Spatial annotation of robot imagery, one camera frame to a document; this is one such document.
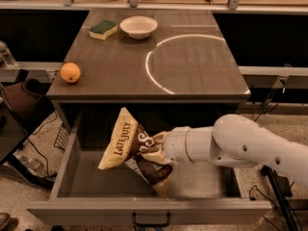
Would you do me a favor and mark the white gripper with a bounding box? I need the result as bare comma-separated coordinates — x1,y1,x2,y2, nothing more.
141,126,190,165

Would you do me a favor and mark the brown chip bag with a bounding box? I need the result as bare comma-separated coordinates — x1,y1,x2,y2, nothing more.
98,108,173,197

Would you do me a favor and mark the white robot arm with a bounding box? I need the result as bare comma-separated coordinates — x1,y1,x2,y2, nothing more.
141,115,308,188

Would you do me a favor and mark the open grey top drawer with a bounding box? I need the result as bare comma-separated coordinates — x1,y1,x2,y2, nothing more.
26,103,273,226

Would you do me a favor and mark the orange fruit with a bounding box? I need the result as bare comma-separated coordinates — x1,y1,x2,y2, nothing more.
60,63,81,83

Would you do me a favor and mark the white bowl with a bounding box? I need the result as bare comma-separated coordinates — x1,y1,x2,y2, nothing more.
120,16,158,39

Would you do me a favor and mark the plastic bottle on floor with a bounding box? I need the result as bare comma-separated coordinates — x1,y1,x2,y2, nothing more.
16,155,44,173

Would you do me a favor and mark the green yellow sponge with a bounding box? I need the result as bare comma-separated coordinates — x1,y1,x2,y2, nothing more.
90,20,117,40

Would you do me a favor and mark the brown office chair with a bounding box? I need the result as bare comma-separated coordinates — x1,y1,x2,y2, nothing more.
0,79,55,190

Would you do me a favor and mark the plastic water bottle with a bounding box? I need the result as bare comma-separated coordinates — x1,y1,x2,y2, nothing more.
0,40,17,67

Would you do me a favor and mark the black drawer handle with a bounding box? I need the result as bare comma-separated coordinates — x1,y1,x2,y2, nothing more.
132,212,171,230

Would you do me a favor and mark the black wire rack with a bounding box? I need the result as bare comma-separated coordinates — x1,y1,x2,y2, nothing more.
54,124,69,151

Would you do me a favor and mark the black stand with cables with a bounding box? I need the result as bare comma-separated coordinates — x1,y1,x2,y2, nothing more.
248,167,308,231

